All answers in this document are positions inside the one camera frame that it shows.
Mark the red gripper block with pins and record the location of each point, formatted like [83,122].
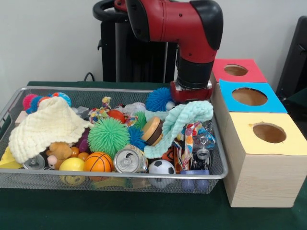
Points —
[192,95]

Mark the mint green waffle cloth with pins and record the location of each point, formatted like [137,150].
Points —
[177,120]

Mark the colourful patterned cloth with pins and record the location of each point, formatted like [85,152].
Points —
[187,139]

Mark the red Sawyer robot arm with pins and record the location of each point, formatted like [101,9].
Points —
[182,28]

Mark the wooden three-hole box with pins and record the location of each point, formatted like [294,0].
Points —
[264,177]

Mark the clear mesh bin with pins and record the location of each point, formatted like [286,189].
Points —
[29,179]

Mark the large blue spiky ball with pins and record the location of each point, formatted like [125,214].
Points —
[158,99]

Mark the round wooden disc toy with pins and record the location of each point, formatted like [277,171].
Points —
[152,130]

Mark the small soccer ball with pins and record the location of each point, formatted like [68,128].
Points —
[161,167]

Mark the silver drink can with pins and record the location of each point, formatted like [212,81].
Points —
[127,160]

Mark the green spiky ball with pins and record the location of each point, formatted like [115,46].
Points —
[108,136]

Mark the black panel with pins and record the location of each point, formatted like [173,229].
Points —
[295,62]

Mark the small orange basketball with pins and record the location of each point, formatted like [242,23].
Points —
[98,163]

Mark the yellow ball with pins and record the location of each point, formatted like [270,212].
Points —
[72,165]

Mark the small brown teddy bear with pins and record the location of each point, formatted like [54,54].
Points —
[60,151]

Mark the cream waffle cloth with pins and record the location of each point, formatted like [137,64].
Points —
[48,124]

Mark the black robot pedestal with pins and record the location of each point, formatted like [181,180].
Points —
[120,52]

